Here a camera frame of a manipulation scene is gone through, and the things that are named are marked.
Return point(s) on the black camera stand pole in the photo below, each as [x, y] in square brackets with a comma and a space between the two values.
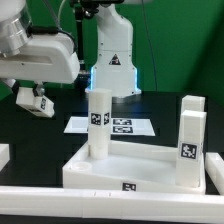
[80, 33]

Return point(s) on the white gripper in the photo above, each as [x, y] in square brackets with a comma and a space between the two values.
[45, 58]

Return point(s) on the white front rail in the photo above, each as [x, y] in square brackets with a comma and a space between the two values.
[107, 204]

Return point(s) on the white sheet with markers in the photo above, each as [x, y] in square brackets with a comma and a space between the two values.
[119, 126]

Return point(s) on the white desk tabletop tray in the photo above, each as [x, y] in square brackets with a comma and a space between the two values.
[128, 167]

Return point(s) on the white left side block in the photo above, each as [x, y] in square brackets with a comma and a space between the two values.
[4, 155]

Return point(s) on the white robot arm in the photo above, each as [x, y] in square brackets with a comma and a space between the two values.
[113, 70]

